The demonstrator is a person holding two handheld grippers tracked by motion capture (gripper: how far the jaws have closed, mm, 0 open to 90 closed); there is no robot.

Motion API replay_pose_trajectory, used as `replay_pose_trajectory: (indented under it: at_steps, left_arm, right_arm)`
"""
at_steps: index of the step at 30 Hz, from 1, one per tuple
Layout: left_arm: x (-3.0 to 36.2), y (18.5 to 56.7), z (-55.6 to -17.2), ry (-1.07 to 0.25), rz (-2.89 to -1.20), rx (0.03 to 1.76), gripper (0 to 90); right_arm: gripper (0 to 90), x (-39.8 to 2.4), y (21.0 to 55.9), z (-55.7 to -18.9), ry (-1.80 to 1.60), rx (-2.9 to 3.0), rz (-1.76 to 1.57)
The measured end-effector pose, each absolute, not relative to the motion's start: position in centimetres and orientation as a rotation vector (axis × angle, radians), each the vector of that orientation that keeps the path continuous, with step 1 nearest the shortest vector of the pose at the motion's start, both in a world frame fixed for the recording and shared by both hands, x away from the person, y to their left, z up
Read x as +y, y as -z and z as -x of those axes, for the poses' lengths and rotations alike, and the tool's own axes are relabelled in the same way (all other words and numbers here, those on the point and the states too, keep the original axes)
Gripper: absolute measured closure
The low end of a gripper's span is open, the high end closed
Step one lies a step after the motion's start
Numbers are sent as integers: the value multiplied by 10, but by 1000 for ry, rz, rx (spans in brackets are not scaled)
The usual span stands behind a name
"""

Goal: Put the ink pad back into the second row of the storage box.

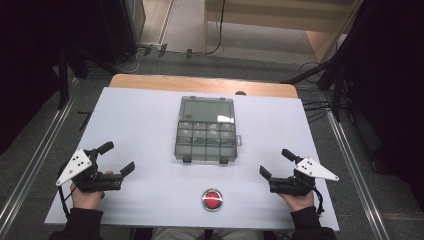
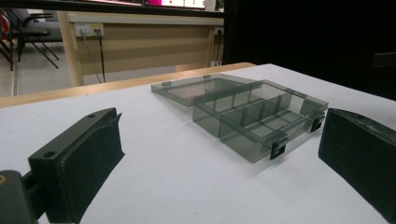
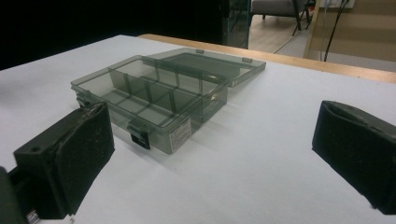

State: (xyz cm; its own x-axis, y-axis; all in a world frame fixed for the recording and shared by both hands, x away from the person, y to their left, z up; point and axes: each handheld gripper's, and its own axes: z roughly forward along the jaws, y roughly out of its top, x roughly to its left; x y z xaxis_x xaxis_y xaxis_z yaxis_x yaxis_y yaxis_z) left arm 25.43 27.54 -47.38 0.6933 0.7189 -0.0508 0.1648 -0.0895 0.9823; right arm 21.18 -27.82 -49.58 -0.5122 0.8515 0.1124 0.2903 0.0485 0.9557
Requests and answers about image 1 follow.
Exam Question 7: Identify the person's right hand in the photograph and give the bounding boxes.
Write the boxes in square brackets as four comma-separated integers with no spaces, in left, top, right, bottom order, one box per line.
[277,190,316,213]

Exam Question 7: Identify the black tripod stand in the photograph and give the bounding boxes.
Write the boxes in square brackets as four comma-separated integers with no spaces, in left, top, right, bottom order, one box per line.
[279,49,346,123]

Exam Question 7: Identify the dark cabinet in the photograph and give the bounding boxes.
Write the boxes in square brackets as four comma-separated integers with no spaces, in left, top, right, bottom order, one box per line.
[98,0,147,65]

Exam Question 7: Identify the person's left hand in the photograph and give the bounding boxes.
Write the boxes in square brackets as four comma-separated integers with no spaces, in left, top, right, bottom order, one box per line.
[69,170,115,211]

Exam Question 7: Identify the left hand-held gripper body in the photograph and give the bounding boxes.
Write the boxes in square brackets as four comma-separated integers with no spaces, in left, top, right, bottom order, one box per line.
[55,148,124,193]

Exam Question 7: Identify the light wooden shelf unit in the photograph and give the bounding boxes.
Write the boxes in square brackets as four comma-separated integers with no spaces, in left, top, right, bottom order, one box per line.
[202,0,364,63]

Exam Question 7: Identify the black hanging cable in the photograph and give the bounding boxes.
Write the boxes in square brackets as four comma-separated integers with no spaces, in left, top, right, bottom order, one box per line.
[201,0,227,57]

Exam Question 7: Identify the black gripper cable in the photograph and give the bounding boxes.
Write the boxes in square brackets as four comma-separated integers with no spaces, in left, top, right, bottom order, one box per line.
[57,185,74,220]
[311,187,326,216]

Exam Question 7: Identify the black curtain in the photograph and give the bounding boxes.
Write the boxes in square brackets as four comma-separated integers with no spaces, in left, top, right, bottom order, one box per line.
[336,0,424,214]
[0,0,111,156]

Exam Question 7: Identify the red round push button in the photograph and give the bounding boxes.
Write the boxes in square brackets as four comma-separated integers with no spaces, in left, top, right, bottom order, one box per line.
[200,188,225,213]

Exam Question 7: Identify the metal floor rail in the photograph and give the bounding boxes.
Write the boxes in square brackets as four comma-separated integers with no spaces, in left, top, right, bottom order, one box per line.
[0,96,76,232]
[325,109,392,240]

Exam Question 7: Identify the person's legs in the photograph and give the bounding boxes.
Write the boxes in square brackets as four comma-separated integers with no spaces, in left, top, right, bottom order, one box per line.
[149,227,265,240]

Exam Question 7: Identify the white floor cable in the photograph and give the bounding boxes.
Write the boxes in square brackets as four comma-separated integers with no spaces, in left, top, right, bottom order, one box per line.
[114,49,142,75]

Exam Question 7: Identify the clear grey plastic organizer box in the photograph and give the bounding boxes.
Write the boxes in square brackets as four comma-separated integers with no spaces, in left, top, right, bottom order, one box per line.
[173,95,243,165]

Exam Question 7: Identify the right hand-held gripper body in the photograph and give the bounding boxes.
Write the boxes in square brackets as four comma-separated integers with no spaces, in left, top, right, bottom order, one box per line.
[268,156,340,197]

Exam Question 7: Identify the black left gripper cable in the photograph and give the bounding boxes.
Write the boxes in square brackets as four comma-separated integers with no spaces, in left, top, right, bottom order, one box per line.
[57,185,74,220]

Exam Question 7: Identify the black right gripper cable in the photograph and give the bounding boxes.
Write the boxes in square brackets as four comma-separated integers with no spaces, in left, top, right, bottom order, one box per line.
[311,187,326,216]

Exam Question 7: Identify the black metal stand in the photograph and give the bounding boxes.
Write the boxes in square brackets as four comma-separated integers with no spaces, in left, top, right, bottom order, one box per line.
[57,46,70,112]

